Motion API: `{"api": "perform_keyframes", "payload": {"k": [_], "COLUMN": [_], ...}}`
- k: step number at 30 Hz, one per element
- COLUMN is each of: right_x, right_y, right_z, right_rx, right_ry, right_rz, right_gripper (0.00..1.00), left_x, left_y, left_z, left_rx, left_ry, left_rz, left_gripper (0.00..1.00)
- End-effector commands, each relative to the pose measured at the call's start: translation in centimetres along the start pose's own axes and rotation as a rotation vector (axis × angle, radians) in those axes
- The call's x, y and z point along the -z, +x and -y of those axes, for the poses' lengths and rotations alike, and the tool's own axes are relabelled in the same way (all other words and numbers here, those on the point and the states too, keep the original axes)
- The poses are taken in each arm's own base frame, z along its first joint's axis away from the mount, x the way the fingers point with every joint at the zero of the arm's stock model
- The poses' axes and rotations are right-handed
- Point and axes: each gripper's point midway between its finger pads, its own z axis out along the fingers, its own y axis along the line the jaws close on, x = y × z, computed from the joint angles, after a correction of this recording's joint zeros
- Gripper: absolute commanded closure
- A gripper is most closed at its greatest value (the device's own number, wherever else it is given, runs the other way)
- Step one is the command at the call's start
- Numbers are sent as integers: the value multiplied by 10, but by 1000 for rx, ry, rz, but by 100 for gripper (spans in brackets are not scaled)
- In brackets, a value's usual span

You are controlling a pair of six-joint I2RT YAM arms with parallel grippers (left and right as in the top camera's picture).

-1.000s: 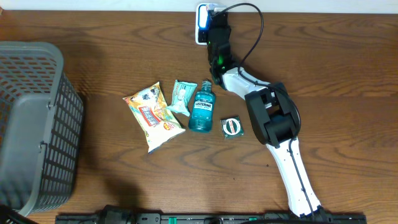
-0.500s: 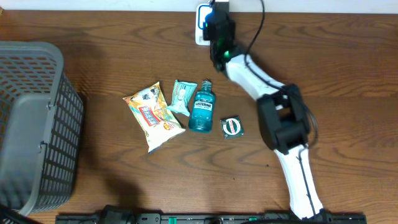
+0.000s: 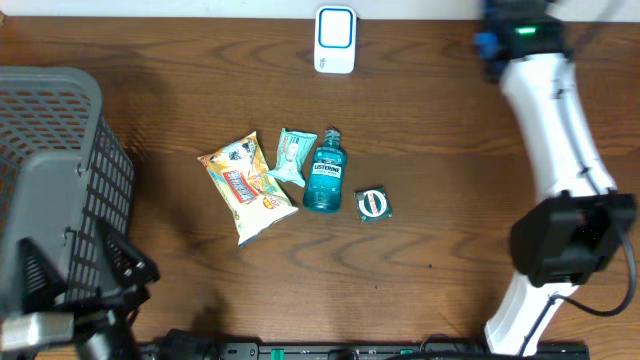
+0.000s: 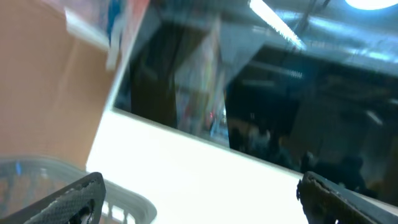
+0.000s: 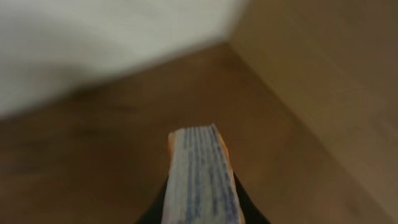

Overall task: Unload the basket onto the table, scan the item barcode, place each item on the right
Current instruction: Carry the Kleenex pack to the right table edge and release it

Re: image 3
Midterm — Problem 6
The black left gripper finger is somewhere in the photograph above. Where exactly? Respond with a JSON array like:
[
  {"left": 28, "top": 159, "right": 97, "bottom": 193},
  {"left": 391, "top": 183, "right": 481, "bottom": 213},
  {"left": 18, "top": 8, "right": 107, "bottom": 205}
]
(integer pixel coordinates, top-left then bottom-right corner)
[
  {"left": 95, "top": 218, "right": 160, "bottom": 291},
  {"left": 18, "top": 238, "right": 65, "bottom": 313}
]

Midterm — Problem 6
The orange snack bag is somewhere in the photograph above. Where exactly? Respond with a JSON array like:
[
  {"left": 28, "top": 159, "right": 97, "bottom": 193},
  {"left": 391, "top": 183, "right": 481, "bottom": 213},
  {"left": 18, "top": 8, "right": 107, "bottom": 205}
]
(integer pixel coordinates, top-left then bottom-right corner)
[{"left": 197, "top": 132, "right": 298, "bottom": 247}]

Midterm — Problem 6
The green wet wipes pack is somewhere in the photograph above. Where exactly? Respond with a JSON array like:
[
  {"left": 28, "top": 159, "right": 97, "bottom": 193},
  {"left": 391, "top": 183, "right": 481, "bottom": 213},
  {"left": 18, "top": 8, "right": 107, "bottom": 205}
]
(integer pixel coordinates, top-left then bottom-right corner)
[{"left": 267, "top": 128, "right": 317, "bottom": 187}]

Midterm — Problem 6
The blue Listerine mouthwash bottle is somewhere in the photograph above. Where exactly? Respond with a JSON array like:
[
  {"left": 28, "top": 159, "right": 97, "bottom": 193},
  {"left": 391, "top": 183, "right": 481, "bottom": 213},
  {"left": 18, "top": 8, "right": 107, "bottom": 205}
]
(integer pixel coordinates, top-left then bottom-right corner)
[{"left": 303, "top": 128, "right": 347, "bottom": 214}]

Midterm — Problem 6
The green round-logo packet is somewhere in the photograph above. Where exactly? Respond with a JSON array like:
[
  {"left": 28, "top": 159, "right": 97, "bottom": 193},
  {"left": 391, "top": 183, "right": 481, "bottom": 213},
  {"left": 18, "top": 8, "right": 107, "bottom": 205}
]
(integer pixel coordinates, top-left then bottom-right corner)
[{"left": 354, "top": 187, "right": 393, "bottom": 224}]

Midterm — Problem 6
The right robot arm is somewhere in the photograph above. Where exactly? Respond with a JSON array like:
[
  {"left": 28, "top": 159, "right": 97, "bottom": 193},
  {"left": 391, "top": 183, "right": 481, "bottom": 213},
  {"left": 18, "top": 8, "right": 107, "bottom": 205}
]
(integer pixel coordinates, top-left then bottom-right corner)
[{"left": 474, "top": 0, "right": 638, "bottom": 359}]

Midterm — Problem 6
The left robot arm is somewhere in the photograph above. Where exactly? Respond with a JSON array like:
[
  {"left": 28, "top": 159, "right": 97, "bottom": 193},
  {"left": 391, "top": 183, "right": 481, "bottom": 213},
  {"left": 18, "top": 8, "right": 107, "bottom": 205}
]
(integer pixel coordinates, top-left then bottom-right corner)
[{"left": 1, "top": 218, "right": 218, "bottom": 359}]

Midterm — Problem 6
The white barcode scanner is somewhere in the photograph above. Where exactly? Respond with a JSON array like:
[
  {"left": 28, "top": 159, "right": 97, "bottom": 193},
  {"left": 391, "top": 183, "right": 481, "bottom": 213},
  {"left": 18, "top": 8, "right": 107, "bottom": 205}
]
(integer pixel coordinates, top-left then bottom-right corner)
[{"left": 314, "top": 5, "right": 357, "bottom": 74}]

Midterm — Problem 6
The grey plastic mesh basket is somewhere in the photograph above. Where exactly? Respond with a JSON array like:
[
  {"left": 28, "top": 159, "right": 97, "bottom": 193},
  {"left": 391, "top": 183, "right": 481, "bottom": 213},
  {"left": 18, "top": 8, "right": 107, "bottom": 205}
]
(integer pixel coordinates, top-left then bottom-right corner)
[{"left": 1, "top": 66, "right": 135, "bottom": 317}]

